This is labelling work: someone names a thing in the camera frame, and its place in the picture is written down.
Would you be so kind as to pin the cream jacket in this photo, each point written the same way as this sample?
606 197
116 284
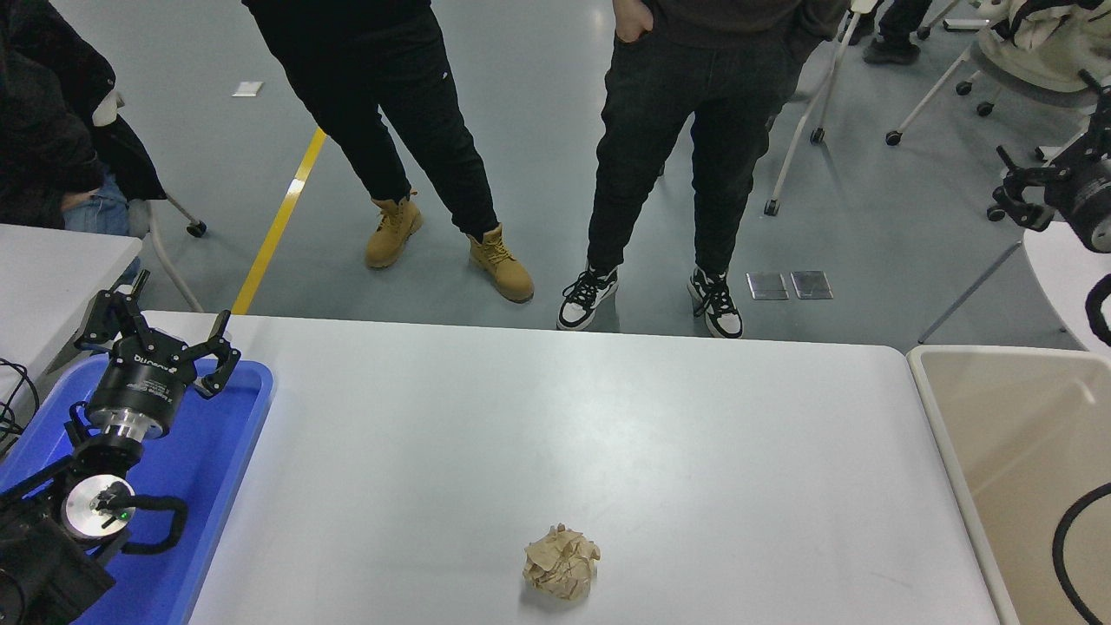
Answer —
1059 43

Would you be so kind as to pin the blue plastic tray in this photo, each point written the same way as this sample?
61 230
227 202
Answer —
208 469

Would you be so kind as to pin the large pale bin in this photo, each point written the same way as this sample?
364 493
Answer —
1015 451

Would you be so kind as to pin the grey wheeled chair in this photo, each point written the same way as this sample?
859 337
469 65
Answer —
197 229

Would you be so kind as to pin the white wheeled table frame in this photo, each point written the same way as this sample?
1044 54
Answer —
1046 154

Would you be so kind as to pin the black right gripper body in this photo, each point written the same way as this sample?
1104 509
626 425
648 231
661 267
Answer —
1092 200

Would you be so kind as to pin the person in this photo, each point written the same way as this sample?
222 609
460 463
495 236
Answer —
391 87
894 35
660 130
43 130

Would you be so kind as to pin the person's right hand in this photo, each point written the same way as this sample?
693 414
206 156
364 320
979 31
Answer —
632 19

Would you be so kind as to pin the white wheeled chair frame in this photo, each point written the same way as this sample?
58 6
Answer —
770 208

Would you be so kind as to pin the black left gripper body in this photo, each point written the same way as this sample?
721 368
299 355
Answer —
139 386

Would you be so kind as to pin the crumpled tan paper ball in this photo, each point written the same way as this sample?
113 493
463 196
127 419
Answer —
562 564

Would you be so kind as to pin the white paper scrap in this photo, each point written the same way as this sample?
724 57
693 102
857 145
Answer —
247 88

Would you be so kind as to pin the metal floor outlet plate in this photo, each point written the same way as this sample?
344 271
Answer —
811 285
767 286

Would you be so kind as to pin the white wheeled chair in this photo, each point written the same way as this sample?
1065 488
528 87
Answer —
892 138
963 88

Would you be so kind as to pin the white rounded side table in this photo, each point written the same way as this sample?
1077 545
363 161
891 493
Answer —
1063 278

